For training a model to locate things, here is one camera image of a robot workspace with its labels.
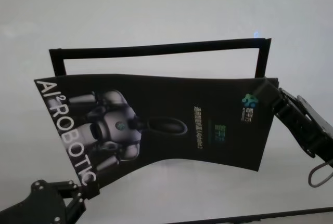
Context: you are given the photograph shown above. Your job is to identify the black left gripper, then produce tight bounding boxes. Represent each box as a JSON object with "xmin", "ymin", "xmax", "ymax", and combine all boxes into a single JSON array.
[{"xmin": 0, "ymin": 179, "xmax": 101, "ymax": 224}]

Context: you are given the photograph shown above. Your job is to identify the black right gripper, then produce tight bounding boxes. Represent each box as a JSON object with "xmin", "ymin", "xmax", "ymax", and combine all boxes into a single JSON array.
[{"xmin": 253, "ymin": 77, "xmax": 333, "ymax": 164}]

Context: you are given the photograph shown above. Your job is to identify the black robot print poster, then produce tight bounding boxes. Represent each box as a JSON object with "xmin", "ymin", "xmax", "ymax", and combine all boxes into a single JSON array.
[{"xmin": 33, "ymin": 72, "xmax": 280, "ymax": 200}]

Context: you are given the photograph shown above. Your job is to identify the grey cable loop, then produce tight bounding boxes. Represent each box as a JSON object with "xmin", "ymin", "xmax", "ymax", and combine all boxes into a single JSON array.
[{"xmin": 308, "ymin": 161, "xmax": 333, "ymax": 189}]

